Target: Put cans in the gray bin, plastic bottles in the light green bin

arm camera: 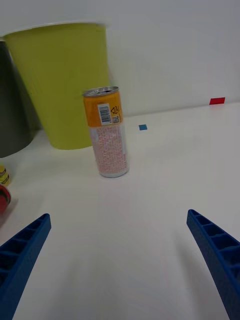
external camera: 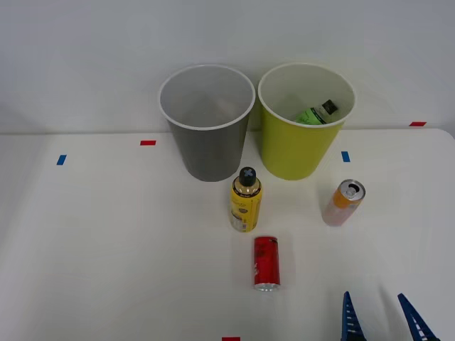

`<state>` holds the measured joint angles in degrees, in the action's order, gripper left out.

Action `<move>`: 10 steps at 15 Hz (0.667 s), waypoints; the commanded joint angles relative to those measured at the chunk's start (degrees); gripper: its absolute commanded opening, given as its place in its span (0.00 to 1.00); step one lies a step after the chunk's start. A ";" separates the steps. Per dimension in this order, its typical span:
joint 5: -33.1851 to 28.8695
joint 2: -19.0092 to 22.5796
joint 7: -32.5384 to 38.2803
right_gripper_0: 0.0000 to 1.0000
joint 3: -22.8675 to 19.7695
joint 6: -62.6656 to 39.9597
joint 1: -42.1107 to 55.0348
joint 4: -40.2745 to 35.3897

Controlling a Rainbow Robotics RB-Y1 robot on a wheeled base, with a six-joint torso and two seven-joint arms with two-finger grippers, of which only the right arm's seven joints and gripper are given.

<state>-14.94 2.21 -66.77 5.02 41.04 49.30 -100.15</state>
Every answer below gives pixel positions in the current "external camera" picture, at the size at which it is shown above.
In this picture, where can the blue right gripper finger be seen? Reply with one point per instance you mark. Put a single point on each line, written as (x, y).
(348, 321)
(416, 319)

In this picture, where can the yellow label plastic bottle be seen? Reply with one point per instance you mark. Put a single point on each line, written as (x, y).
(245, 207)

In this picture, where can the green label plastic bottle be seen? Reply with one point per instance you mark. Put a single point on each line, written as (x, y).
(312, 116)

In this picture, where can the grey plastic waste bin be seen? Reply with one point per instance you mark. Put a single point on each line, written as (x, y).
(209, 142)

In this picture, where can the orange drink can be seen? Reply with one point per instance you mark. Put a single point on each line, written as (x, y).
(342, 204)

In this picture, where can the yellow-green plastic waste bin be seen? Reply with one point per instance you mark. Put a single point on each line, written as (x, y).
(295, 149)

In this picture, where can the red drink can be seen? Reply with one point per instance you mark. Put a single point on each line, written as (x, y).
(266, 263)

